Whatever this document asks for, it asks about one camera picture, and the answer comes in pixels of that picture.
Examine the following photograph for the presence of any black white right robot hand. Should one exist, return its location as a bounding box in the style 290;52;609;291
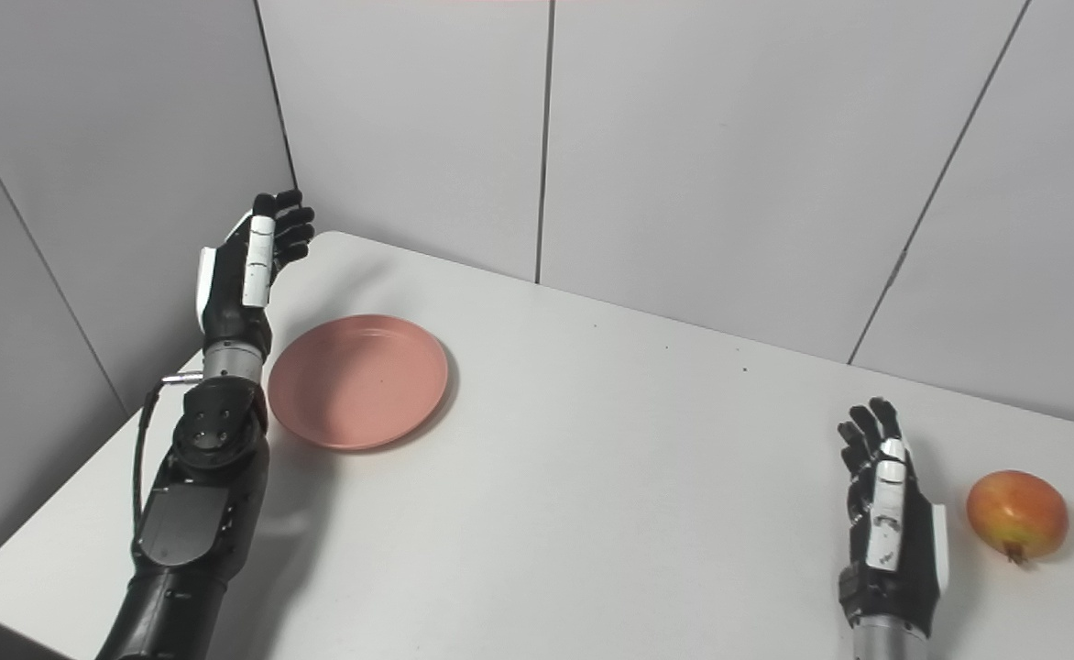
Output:
836;397;950;639

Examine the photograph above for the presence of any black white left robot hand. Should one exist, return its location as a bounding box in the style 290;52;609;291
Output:
195;190;316;360

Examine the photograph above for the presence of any red yellow apple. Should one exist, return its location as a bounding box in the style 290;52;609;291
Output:
966;470;1070;565

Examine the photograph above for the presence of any pink round plate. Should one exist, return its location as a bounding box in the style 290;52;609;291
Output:
267;314;450;452

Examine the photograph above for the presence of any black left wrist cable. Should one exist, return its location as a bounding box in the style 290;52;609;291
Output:
131;372;204;544

